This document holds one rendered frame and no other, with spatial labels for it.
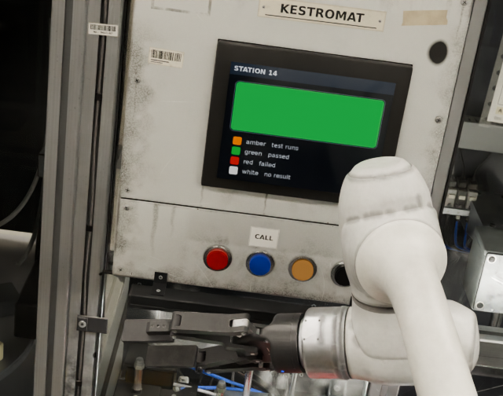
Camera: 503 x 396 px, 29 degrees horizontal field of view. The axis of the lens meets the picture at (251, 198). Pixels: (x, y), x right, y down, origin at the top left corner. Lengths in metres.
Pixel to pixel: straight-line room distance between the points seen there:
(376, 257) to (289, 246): 0.32
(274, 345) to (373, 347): 0.13
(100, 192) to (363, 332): 0.42
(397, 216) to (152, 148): 0.39
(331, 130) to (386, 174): 0.21
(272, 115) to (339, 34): 0.13
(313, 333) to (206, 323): 0.13
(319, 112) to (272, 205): 0.16
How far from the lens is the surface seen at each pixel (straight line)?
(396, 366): 1.19
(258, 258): 1.37
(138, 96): 1.30
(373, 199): 1.08
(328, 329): 1.20
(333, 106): 1.27
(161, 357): 1.35
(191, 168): 1.33
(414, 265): 1.04
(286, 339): 1.22
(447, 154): 1.34
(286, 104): 1.27
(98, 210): 1.38
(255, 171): 1.30
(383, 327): 1.16
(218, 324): 1.22
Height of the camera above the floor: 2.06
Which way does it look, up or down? 24 degrees down
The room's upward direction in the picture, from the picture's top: 8 degrees clockwise
